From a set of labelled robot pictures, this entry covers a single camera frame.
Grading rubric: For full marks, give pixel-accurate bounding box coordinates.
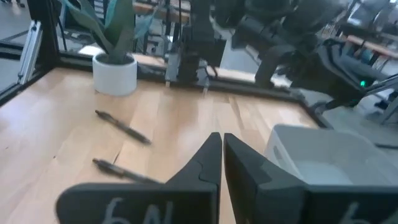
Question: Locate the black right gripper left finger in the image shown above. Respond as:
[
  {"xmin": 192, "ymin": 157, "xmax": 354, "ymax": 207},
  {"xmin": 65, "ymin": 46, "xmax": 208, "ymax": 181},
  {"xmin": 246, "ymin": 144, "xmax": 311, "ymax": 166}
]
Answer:
[{"xmin": 55, "ymin": 132, "xmax": 223, "ymax": 224}]

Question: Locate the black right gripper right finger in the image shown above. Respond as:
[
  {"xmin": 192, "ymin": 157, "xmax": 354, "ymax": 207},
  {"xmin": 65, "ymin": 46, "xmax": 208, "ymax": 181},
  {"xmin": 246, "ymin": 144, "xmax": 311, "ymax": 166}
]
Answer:
[{"xmin": 223, "ymin": 133, "xmax": 398, "ymax": 224}]

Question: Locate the black click pen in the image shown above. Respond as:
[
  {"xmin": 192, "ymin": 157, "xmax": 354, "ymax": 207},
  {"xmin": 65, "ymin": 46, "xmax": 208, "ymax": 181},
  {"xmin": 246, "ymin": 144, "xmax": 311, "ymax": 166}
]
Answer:
[
  {"xmin": 92, "ymin": 157, "xmax": 162, "ymax": 185},
  {"xmin": 94, "ymin": 109, "xmax": 153, "ymax": 146}
]

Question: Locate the white plastic bin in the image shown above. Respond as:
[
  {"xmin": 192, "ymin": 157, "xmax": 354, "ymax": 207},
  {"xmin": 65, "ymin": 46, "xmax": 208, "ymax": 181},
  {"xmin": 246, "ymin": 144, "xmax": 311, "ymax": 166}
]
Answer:
[{"xmin": 263, "ymin": 123, "xmax": 398, "ymax": 187}]

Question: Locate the green plant in white pot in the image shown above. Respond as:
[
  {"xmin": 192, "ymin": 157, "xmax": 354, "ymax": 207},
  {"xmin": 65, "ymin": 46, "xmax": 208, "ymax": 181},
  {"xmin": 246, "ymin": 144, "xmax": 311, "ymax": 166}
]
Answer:
[{"xmin": 60, "ymin": 0, "xmax": 156, "ymax": 96}]

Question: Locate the silver aluminium extrusion bar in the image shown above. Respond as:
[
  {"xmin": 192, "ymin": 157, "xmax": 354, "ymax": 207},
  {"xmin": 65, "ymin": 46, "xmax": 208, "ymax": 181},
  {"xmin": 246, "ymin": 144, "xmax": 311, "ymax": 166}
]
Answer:
[{"xmin": 17, "ymin": 20, "xmax": 44, "ymax": 85}]

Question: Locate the black aluminium table frame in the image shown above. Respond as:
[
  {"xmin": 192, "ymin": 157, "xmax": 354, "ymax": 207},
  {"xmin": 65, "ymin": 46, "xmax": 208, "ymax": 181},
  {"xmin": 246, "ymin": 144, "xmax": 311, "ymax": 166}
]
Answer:
[{"xmin": 0, "ymin": 0, "xmax": 332, "ymax": 128}]

